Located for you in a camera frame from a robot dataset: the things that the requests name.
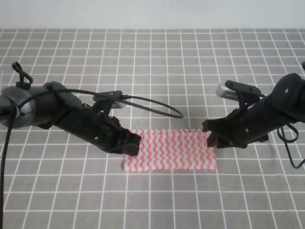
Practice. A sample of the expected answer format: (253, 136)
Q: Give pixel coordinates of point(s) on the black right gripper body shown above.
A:
(235, 129)

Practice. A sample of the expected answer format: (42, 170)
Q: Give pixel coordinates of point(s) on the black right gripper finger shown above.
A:
(214, 125)
(218, 141)

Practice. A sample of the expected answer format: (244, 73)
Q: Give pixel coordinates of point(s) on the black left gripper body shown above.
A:
(92, 127)

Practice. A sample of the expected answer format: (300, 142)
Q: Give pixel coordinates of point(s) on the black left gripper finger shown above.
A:
(129, 138)
(127, 149)

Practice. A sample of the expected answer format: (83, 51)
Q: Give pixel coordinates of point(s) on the pink white wavy striped towel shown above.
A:
(171, 149)

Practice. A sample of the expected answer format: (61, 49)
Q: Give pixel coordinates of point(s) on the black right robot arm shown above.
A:
(258, 114)

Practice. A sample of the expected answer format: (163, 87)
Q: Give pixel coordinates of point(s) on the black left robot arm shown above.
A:
(55, 105)

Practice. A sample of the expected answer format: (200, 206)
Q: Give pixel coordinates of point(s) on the grey checked tablecloth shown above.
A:
(56, 181)

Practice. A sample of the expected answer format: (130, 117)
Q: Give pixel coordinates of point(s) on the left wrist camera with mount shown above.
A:
(105, 104)

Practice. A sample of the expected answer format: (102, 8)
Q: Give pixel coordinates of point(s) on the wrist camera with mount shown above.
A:
(246, 95)
(105, 104)

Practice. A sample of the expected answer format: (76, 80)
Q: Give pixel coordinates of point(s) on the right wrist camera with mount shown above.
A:
(246, 95)

